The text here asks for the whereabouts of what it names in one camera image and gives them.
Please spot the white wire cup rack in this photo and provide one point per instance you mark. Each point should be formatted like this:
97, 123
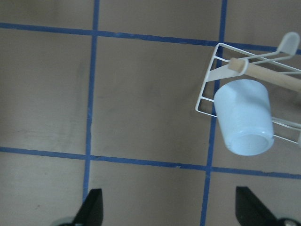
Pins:
230, 62

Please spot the light blue ikea cup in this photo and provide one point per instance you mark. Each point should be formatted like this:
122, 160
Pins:
244, 115

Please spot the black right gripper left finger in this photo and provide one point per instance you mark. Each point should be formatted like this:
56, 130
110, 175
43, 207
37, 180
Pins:
91, 211

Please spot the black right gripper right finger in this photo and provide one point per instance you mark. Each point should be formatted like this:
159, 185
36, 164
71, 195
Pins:
250, 211

